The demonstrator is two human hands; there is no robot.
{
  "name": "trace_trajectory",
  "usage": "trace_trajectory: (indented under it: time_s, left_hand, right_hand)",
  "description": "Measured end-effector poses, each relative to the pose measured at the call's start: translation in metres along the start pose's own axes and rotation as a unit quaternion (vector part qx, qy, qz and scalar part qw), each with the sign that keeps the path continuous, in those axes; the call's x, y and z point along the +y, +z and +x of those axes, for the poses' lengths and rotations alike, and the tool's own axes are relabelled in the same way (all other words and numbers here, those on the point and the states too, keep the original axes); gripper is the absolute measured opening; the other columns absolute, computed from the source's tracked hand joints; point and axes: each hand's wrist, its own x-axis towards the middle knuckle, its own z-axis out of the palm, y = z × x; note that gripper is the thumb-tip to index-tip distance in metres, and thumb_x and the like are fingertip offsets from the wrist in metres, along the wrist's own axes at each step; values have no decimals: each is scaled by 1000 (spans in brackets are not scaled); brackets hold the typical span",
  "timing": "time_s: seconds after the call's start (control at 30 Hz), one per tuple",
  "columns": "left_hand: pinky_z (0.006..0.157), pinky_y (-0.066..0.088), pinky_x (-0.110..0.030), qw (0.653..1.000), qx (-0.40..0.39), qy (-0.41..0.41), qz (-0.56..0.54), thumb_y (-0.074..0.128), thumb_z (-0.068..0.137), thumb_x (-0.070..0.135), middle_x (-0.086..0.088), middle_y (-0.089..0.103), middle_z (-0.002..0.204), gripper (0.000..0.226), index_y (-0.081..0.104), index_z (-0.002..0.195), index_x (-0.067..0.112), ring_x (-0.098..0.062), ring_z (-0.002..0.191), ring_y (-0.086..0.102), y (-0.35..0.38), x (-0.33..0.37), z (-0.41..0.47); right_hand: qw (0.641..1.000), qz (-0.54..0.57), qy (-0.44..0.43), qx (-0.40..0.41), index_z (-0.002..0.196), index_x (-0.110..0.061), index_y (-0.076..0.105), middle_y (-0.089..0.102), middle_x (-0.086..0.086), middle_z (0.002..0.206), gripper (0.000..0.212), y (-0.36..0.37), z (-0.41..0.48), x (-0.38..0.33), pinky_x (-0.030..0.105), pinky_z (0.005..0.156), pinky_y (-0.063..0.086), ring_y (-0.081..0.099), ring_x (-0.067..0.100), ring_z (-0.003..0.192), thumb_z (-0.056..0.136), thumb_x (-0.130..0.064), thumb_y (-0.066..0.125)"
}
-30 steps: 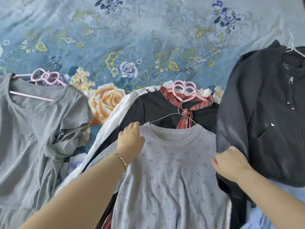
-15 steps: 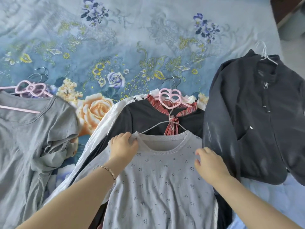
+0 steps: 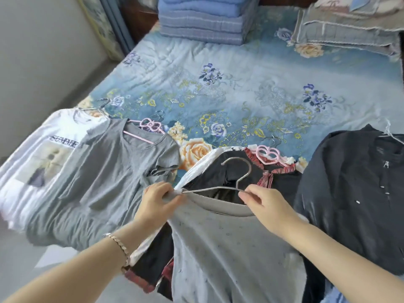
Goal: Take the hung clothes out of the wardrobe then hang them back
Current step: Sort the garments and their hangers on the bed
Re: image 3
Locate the person's left hand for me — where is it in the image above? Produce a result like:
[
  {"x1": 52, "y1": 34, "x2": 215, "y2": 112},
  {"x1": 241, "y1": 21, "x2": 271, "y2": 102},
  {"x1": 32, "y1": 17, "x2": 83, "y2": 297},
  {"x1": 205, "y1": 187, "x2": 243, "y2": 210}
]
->
[{"x1": 132, "y1": 181, "x2": 187, "y2": 237}]

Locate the person's right hand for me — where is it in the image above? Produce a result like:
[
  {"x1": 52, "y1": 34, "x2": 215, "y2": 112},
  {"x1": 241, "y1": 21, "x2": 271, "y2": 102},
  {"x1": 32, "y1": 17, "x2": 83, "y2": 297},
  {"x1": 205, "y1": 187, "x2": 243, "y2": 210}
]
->
[{"x1": 238, "y1": 184, "x2": 300, "y2": 239}]

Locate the pink heart hanger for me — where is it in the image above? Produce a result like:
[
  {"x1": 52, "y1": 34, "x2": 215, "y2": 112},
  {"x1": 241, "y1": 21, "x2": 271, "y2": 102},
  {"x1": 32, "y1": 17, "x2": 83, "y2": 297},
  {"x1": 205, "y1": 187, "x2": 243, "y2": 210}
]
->
[{"x1": 255, "y1": 135, "x2": 283, "y2": 165}]

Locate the grey t-shirt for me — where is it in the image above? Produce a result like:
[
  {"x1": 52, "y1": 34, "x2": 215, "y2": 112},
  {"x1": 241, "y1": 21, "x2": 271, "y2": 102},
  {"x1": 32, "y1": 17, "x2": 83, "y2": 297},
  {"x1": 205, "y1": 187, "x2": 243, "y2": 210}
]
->
[{"x1": 25, "y1": 118, "x2": 181, "y2": 251}]

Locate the white knit cardigan black trim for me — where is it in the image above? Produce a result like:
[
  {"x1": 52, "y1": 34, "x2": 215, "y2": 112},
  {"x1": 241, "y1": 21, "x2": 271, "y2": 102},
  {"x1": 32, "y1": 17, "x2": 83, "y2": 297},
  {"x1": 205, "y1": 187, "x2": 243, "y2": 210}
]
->
[{"x1": 175, "y1": 145, "x2": 308, "y2": 190}]

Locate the pink bow hanger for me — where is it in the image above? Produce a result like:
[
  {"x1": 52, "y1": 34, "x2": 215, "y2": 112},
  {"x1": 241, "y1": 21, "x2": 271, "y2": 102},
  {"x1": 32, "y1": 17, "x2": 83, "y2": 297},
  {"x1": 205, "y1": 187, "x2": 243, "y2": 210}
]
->
[{"x1": 123, "y1": 118, "x2": 166, "y2": 145}]

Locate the black glossy jacket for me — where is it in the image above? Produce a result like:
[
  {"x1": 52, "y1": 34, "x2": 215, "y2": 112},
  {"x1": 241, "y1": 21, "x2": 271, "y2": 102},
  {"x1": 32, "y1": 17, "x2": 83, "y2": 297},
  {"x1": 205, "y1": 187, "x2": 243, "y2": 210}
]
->
[{"x1": 293, "y1": 124, "x2": 404, "y2": 276}]

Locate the silver wire hanger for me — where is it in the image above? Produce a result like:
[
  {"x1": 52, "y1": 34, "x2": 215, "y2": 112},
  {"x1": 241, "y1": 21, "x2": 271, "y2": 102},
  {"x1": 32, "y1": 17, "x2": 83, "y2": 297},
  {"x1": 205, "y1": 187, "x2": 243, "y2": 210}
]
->
[{"x1": 74, "y1": 97, "x2": 112, "y2": 120}]

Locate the white t-shirt photo print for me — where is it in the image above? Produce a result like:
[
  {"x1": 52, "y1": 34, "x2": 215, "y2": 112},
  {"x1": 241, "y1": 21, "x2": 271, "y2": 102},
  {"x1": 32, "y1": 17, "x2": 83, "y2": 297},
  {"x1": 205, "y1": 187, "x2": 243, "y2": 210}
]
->
[{"x1": 0, "y1": 109, "x2": 109, "y2": 231}]

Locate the white wire hanger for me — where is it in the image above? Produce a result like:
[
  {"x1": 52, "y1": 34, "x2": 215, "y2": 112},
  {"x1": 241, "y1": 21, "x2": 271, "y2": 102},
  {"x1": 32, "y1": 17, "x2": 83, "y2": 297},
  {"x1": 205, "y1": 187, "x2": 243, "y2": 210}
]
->
[{"x1": 377, "y1": 118, "x2": 404, "y2": 146}]

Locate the person's left forearm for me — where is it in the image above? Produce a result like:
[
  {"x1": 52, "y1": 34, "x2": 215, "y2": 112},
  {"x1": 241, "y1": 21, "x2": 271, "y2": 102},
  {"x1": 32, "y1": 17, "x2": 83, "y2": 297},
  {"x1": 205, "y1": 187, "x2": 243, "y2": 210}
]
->
[{"x1": 0, "y1": 217, "x2": 158, "y2": 303}]

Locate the person's right forearm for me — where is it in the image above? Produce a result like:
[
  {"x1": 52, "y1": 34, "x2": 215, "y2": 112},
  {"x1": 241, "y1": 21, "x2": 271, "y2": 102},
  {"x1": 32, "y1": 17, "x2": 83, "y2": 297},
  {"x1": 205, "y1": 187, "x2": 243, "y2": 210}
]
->
[{"x1": 279, "y1": 219, "x2": 404, "y2": 303}]

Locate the blue floral bed quilt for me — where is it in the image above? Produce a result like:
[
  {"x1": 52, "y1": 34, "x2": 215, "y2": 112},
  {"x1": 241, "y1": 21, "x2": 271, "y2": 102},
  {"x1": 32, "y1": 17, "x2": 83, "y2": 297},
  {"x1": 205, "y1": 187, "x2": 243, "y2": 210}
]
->
[{"x1": 75, "y1": 4, "x2": 404, "y2": 174}]

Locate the pale blue folded blanket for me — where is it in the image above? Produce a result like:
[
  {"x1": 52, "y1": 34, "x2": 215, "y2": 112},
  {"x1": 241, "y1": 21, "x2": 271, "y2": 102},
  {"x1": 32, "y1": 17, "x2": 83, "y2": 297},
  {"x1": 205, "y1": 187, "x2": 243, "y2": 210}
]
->
[{"x1": 159, "y1": 9, "x2": 259, "y2": 46}]

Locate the dark wooden nightstand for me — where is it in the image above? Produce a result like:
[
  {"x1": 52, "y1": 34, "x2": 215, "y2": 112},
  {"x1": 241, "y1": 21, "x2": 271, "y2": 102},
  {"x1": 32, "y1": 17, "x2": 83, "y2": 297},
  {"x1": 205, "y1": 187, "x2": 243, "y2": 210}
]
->
[{"x1": 121, "y1": 0, "x2": 160, "y2": 45}]

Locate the blue floral curtain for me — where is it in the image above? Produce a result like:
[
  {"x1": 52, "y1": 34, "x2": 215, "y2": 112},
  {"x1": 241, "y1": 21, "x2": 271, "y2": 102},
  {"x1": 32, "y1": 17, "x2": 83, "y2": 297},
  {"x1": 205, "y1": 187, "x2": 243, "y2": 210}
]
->
[{"x1": 75, "y1": 0, "x2": 136, "y2": 62}]

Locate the grey checked pillow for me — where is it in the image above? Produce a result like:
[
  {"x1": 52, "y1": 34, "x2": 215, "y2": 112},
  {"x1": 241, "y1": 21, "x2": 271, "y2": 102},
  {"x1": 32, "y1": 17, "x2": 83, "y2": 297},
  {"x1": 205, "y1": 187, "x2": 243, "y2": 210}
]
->
[{"x1": 292, "y1": 4, "x2": 401, "y2": 57}]

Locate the striped pillow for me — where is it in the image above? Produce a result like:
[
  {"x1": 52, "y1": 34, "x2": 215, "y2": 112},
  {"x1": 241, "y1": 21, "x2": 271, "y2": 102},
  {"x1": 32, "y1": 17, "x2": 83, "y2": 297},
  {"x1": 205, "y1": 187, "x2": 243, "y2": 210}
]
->
[{"x1": 314, "y1": 0, "x2": 404, "y2": 16}]

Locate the silver link bracelet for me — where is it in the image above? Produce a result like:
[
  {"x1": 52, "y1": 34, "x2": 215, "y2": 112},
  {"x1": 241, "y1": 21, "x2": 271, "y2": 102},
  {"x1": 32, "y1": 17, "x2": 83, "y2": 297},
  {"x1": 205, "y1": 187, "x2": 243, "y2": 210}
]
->
[{"x1": 103, "y1": 232, "x2": 131, "y2": 269}]

